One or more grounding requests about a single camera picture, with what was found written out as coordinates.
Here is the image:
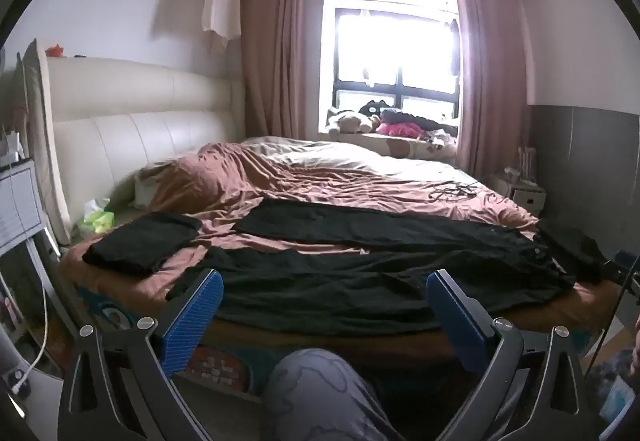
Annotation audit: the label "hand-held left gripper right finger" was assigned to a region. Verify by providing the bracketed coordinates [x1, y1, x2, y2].
[425, 269, 598, 441]

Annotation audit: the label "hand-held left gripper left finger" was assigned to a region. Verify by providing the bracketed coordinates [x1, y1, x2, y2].
[57, 267, 224, 441]

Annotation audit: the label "black pants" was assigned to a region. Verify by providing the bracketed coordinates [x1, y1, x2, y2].
[165, 197, 578, 337]
[81, 211, 203, 278]

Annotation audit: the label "folded black pants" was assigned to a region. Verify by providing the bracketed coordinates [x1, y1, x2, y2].
[81, 211, 203, 278]

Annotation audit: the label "printed bed sheet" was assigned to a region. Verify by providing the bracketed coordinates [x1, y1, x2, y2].
[82, 288, 281, 407]

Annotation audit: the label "white nightstand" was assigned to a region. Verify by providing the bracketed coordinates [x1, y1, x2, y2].
[510, 183, 546, 216]

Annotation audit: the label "pale upright objects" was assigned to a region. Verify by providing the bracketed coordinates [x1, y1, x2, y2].
[517, 146, 538, 186]

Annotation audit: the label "green tissue pack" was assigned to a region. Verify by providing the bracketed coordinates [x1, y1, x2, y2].
[77, 198, 116, 237]

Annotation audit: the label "white pillow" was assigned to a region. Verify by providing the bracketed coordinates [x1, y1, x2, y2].
[134, 168, 166, 206]

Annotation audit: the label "person's left leg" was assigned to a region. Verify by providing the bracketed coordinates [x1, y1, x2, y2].
[262, 347, 406, 441]

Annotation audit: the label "brown blanket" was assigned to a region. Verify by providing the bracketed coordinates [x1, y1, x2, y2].
[60, 141, 621, 357]

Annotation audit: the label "pink cloth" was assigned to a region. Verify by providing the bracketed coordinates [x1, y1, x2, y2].
[377, 118, 426, 139]

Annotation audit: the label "cream duvet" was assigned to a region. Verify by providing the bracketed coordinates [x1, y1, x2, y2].
[242, 136, 481, 182]

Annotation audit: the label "cream leather headboard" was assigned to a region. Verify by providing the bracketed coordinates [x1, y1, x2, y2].
[47, 56, 246, 222]

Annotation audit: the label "brown white plush dog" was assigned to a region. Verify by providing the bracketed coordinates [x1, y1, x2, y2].
[327, 108, 381, 134]

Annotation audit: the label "black plush cat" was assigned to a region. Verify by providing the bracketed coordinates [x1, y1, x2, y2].
[360, 100, 398, 119]

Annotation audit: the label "pink curtain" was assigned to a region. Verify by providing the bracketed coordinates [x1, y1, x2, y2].
[455, 0, 526, 172]
[242, 0, 326, 142]

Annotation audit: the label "beige leaning cushion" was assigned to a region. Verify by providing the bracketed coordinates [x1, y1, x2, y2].
[22, 38, 71, 246]

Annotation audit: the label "dark hanging garment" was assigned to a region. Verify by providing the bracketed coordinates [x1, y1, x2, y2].
[449, 16, 461, 76]

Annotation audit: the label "pile of clothes by window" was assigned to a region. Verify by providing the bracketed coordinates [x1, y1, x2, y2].
[332, 7, 461, 126]

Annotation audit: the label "thin black cable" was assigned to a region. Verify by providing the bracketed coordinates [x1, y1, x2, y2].
[430, 181, 481, 202]

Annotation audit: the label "grey curved frame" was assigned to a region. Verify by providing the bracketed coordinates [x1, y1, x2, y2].
[27, 221, 108, 352]

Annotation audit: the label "white charging cable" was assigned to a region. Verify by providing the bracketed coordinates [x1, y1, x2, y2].
[12, 266, 51, 394]

